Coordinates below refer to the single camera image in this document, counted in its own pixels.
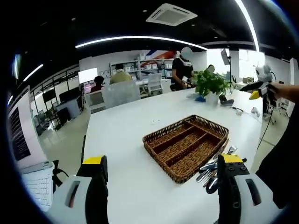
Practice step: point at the ceiling light strip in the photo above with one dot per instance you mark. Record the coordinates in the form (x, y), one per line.
(250, 25)
(33, 72)
(144, 37)

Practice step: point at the bright white monitor screen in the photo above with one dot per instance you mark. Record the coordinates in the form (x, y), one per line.
(88, 75)

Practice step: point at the black grey headset device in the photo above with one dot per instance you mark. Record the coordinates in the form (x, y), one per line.
(225, 101)

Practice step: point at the white office chair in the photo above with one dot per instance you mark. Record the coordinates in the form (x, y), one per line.
(154, 80)
(95, 100)

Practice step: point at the white laptop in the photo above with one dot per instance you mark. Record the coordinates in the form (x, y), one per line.
(37, 184)

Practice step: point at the black desk monitors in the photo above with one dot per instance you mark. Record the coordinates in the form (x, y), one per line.
(70, 94)

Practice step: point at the potted green plant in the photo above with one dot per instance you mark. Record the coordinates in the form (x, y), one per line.
(210, 81)

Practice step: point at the black television on stand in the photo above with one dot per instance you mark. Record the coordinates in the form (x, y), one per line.
(49, 96)

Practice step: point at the ceiling air conditioner vent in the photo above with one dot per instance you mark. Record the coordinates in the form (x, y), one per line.
(171, 14)

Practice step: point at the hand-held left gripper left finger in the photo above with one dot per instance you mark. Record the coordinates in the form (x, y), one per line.
(81, 184)

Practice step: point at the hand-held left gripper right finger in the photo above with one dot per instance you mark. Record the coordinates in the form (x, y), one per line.
(240, 186)

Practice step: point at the small blue object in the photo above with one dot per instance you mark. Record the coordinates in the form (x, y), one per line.
(200, 99)

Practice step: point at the brown wicker utensil storage tray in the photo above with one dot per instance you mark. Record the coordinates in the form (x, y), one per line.
(177, 140)

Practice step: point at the person's black shirt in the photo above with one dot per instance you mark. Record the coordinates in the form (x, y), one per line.
(285, 163)

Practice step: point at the pile of steel utensils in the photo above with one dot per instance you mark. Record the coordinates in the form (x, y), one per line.
(211, 184)

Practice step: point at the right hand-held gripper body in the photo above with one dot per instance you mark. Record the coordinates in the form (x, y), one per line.
(266, 72)

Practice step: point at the white storage shelving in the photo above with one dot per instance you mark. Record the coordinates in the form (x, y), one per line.
(149, 66)

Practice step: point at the grey mesh office chair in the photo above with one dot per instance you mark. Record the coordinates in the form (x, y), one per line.
(120, 93)

